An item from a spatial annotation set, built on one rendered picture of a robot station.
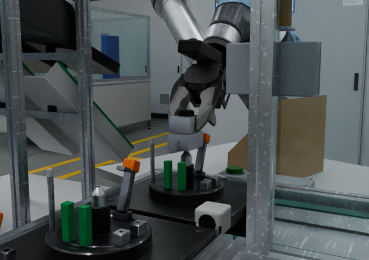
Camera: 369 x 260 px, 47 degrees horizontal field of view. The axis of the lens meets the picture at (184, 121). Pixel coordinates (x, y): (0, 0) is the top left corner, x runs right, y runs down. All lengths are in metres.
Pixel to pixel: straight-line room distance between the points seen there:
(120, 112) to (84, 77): 6.16
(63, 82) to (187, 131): 0.26
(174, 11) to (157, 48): 7.94
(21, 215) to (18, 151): 0.11
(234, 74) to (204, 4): 3.57
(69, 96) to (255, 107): 0.43
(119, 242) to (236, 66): 0.28
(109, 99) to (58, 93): 5.91
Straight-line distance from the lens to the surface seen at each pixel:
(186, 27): 1.12
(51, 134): 1.03
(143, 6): 9.98
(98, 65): 0.91
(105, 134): 0.93
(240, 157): 1.32
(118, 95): 6.93
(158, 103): 9.13
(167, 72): 8.98
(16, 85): 0.72
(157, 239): 0.62
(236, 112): 4.01
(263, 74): 0.55
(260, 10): 0.55
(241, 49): 0.59
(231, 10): 0.94
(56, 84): 0.84
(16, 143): 0.73
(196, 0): 4.19
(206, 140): 0.85
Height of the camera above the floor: 1.22
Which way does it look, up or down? 8 degrees down
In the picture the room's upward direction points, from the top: straight up
